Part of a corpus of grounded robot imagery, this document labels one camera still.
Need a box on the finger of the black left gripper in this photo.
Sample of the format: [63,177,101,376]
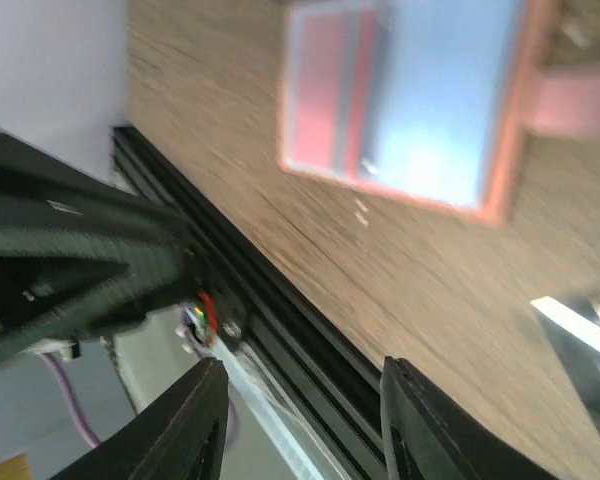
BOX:
[0,194,185,364]

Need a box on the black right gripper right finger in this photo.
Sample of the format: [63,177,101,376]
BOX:
[380,357,556,480]

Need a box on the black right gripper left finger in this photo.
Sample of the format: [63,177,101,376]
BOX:
[54,358,229,480]

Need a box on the black aluminium frame rail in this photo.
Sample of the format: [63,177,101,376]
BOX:
[112,126,387,479]

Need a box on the black VIP card lower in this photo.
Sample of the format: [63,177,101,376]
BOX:
[531,292,600,434]

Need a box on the red stripe card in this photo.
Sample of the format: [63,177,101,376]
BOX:
[280,1,380,183]

